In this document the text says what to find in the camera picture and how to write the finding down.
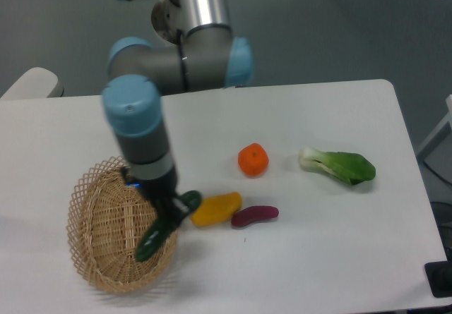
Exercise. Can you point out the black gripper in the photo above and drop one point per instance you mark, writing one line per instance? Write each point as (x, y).
(159, 189)

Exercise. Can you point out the green cucumber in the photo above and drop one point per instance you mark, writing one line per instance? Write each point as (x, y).
(155, 236)

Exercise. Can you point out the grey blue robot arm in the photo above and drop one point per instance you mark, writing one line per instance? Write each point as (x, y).
(203, 54)

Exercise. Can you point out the woven wicker basket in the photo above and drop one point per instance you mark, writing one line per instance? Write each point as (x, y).
(106, 220)

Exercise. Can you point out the yellow mango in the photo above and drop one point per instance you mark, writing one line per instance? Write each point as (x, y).
(217, 209)

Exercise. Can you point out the purple sweet potato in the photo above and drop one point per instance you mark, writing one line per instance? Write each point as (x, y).
(254, 214)

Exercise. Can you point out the orange tangerine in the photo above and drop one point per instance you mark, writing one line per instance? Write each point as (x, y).
(253, 160)

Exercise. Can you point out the green bok choy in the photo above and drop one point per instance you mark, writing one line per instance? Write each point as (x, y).
(349, 168)

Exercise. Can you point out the white chair armrest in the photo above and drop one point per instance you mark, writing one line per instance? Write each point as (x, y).
(36, 83)

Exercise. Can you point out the black device at table edge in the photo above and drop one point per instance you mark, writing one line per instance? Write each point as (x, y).
(439, 278)

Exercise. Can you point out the white furniture at right edge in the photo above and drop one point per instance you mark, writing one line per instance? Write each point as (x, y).
(436, 136)

